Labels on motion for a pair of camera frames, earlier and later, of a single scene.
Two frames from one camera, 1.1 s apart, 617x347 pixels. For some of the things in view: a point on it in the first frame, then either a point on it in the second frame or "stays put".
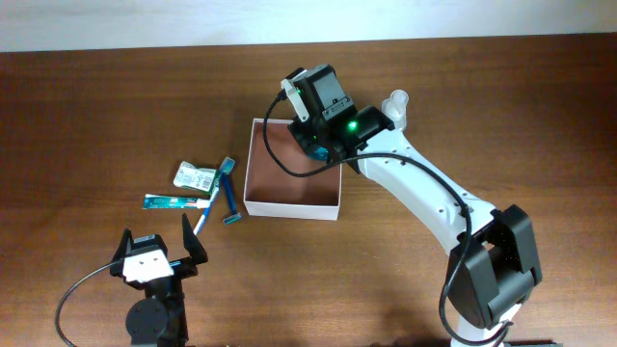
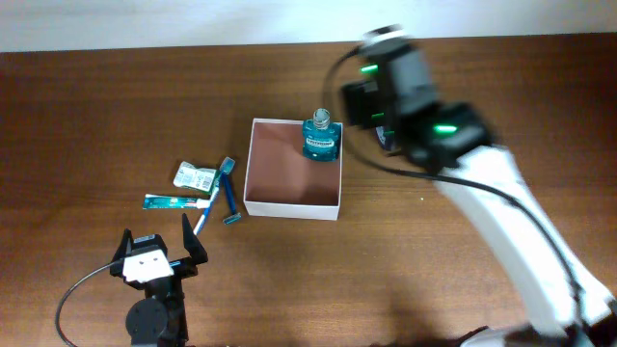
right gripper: (307, 135) → (366, 93)
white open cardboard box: (270, 192) stays put
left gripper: (187, 266) stays put
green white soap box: (200, 178) stays put
